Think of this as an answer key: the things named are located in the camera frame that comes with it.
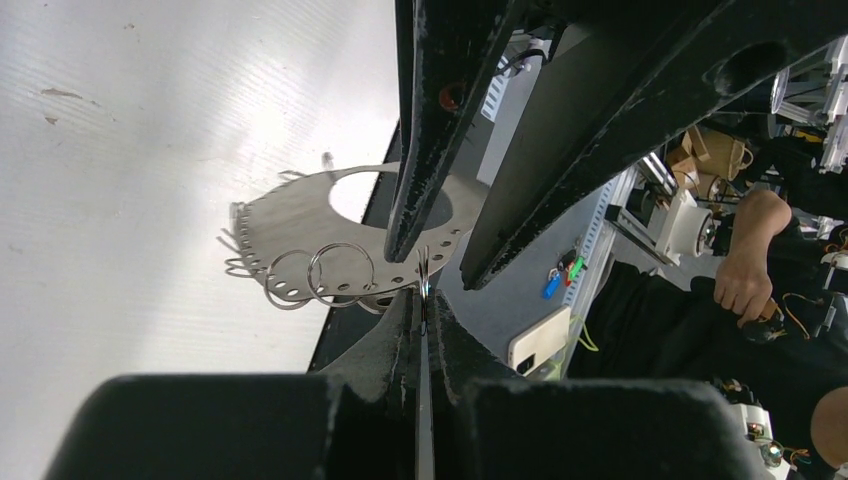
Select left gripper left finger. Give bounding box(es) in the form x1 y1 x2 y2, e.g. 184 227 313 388
47 289 421 479

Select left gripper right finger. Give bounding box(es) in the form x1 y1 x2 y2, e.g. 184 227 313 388
426 293 756 479

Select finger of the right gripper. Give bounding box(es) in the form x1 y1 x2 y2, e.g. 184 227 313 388
460 1 847 290
384 0 527 263

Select person's forearm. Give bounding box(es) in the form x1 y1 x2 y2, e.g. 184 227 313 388
720 190 792 281

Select white smartphone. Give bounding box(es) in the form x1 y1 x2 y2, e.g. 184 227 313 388
507 306 572 376

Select aluminium profile stand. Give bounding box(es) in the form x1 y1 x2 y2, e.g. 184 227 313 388
604 152 719 265

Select red and blue key tags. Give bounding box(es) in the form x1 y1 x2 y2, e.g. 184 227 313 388
542 249 588 300

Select person's hand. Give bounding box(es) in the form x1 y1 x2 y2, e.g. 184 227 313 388
714 255 773 324

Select right white cable duct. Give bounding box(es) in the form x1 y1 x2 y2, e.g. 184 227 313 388
480 74 510 123

